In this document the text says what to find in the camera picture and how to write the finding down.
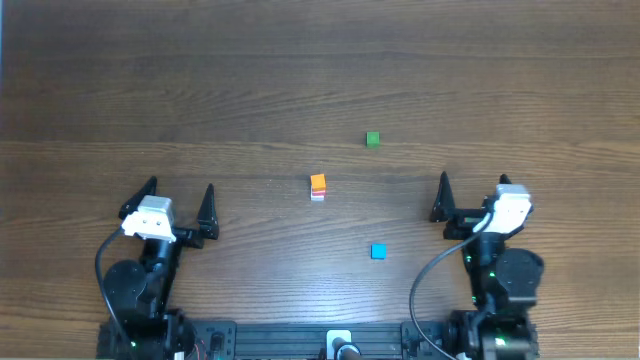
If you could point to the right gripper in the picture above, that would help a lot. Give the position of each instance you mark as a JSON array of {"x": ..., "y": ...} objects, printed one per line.
[{"x": 465, "y": 222}]

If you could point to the blue cube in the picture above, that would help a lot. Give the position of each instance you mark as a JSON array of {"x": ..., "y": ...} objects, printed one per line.
[{"x": 378, "y": 251}]

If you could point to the mounting rail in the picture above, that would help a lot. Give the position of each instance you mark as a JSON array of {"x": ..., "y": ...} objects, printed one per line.
[{"x": 280, "y": 340}]

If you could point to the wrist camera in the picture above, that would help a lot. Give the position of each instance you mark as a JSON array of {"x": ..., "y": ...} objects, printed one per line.
[
  {"x": 510, "y": 210},
  {"x": 150, "y": 220}
]

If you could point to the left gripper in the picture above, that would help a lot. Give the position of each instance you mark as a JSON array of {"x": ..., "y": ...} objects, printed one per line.
[{"x": 190, "y": 237}]

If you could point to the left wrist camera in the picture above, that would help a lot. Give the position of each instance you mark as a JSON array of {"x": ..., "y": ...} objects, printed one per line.
[{"x": 150, "y": 220}]

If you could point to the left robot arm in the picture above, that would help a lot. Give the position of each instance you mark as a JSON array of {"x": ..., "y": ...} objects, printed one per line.
[{"x": 125, "y": 285}]

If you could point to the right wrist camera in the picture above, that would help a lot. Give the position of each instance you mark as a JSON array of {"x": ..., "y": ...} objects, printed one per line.
[{"x": 510, "y": 210}]

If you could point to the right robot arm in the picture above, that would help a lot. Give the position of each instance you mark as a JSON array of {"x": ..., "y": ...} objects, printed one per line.
[{"x": 520, "y": 275}]

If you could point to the white cube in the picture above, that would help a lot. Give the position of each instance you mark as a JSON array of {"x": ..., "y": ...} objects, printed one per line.
[{"x": 317, "y": 197}]

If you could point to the orange cube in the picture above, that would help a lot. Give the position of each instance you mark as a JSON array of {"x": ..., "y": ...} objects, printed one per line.
[{"x": 318, "y": 182}]

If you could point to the green cube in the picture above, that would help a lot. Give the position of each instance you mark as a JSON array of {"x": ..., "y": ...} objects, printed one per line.
[{"x": 372, "y": 139}]

